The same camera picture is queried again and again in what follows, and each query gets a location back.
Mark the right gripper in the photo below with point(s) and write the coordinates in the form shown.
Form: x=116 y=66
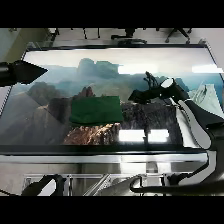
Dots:
x=144 y=95

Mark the green shirt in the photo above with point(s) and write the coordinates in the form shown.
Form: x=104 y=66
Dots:
x=96 y=110

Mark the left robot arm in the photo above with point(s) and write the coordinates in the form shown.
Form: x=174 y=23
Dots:
x=18 y=72

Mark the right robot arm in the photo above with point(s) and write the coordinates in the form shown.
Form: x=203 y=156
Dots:
x=196 y=123

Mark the black office chair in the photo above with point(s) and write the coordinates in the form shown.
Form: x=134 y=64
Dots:
x=128 y=36
x=178 y=33

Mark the silver frame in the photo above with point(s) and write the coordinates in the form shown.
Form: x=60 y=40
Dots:
x=100 y=163

